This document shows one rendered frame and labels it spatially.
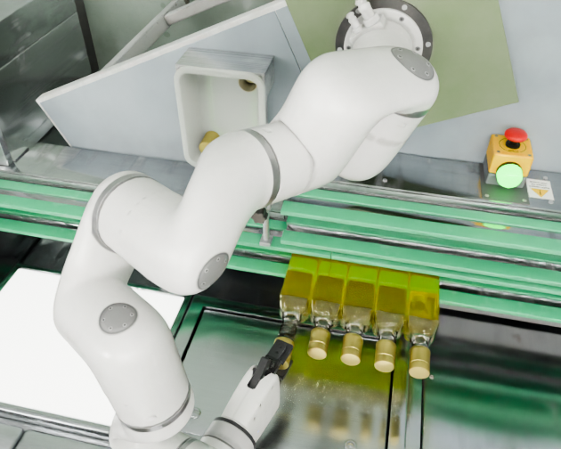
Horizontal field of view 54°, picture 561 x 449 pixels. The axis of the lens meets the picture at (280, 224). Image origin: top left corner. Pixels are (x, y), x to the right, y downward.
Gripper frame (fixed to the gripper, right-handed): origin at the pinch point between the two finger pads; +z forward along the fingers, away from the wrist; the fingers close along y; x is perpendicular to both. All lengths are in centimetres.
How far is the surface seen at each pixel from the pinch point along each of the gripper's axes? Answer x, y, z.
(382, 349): -14.9, 1.3, 8.8
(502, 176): -24, 19, 41
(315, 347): -4.8, 1.5, 3.8
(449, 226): -18.2, 13.5, 30.2
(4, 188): 73, 5, 8
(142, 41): 77, 16, 64
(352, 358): -10.9, 0.5, 5.4
